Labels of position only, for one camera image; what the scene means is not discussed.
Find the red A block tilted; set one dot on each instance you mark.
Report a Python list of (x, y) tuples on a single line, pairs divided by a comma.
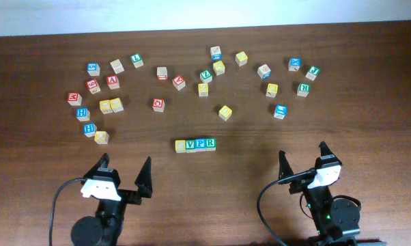
[(179, 82)]

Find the yellow block centre lower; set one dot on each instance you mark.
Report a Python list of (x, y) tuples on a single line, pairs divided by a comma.
[(225, 113)]

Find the green J block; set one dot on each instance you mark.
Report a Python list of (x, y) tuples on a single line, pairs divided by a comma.
[(312, 73)]

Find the blue H block lower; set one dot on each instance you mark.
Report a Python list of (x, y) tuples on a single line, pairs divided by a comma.
[(89, 130)]

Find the plain block blue side top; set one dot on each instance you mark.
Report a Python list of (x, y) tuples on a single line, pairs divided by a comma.
[(216, 53)]

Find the blue P block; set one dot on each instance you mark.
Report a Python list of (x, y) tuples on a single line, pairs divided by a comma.
[(200, 145)]

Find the blue S block right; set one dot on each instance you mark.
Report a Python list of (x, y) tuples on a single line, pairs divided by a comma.
[(280, 112)]

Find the yellow block below Z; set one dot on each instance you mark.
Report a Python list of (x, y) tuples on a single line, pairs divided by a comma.
[(203, 90)]

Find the yellow C block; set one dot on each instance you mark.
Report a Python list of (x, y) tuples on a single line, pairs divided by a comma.
[(180, 146)]

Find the plain block red side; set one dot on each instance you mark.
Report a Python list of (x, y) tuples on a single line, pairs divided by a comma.
[(161, 73)]

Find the green V block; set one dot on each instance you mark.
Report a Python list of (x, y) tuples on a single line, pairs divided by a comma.
[(190, 146)]

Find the yellow G block pair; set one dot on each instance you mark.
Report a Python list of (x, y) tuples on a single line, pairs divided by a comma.
[(116, 105)]

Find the red nine block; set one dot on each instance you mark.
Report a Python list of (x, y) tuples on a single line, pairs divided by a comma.
[(93, 86)]

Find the blue h block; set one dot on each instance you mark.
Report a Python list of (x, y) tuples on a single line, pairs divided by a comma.
[(89, 130), (83, 114)]

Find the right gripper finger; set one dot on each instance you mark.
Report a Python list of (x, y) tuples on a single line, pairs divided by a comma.
[(325, 151), (285, 171)]

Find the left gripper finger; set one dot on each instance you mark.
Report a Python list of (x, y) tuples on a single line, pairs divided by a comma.
[(102, 162), (144, 179)]

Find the yellow block top right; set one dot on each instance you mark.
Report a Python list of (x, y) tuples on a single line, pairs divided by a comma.
[(241, 58)]

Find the blue X block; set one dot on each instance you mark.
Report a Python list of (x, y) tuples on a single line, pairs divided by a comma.
[(294, 64)]

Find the blue block far left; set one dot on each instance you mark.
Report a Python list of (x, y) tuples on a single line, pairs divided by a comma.
[(93, 69)]

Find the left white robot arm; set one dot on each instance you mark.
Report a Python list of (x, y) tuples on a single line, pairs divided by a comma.
[(105, 227)]

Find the yellow O block pair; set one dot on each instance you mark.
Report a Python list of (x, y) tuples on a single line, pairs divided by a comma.
[(105, 106)]

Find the red M block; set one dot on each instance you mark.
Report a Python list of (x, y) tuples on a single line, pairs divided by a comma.
[(74, 99)]

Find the green r block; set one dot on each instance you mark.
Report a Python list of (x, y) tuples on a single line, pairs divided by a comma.
[(303, 89), (210, 144)]

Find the yellow block above Z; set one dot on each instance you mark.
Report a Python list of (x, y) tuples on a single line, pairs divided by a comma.
[(218, 67)]

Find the blue H block upper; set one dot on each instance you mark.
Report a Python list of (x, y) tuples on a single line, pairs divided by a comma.
[(83, 114)]

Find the red A block left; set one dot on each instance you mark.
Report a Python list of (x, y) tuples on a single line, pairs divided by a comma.
[(113, 82)]

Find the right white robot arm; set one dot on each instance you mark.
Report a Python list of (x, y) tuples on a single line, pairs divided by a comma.
[(336, 218)]

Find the green Z block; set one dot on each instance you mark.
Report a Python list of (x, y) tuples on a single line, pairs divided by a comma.
[(206, 76)]

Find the green L block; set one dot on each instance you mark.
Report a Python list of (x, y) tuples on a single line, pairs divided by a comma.
[(137, 60)]

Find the plain wooden block left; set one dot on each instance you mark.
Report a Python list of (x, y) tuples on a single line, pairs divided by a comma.
[(117, 66)]

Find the yellow O block left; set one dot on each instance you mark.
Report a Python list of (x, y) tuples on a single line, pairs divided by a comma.
[(101, 137)]

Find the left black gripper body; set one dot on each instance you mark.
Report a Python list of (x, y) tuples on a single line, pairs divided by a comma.
[(124, 195)]

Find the plain block right centre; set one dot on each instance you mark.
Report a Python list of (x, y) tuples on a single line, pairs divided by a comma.
[(264, 71)]

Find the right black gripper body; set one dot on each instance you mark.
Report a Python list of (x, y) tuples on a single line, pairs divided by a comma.
[(302, 186)]

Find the red O block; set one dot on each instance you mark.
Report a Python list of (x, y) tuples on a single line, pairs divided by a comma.
[(158, 105)]

